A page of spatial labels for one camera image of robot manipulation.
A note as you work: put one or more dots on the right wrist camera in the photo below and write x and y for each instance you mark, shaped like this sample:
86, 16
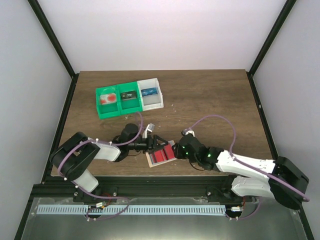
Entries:
188, 131

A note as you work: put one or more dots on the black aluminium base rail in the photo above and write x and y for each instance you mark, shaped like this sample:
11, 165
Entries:
211, 187

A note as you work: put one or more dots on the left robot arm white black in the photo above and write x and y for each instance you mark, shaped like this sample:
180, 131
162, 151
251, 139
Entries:
74, 156

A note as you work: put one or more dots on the white bin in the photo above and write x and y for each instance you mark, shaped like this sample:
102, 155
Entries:
152, 102

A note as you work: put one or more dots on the frame rail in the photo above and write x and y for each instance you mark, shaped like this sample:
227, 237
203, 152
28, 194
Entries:
60, 127
263, 118

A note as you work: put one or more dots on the black frame post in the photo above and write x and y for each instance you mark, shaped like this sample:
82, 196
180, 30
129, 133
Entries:
44, 22
280, 20

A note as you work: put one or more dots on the left side frame rail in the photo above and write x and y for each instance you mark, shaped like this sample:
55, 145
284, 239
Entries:
60, 127

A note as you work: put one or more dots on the right black frame post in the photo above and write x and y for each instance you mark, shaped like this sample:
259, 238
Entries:
280, 20

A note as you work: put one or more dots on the light blue slotted cable duct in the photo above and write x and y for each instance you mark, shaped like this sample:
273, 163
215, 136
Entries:
203, 210

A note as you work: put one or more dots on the white card red circles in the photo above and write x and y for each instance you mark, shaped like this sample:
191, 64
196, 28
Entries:
109, 98

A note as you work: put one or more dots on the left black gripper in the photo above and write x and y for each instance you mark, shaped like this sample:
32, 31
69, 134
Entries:
152, 142

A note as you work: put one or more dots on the metal front plate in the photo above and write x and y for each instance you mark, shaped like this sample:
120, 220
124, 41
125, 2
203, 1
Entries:
261, 220

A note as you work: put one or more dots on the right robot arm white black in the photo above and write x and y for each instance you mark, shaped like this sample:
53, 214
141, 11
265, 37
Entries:
278, 179

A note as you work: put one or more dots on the left green bin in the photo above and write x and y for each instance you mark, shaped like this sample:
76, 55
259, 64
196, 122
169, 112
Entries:
109, 110

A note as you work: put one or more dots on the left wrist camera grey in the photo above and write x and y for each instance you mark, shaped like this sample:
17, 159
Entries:
148, 130

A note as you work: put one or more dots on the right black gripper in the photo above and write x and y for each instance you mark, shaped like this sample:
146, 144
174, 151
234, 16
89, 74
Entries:
176, 150

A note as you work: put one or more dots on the blue card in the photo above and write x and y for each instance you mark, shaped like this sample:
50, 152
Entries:
149, 91

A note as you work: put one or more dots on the black card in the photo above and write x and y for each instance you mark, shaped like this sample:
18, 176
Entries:
128, 95

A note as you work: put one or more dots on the right side frame rail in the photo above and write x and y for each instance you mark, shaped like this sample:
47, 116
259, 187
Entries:
263, 118

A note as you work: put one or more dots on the left black frame post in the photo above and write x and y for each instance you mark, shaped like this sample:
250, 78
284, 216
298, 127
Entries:
44, 22

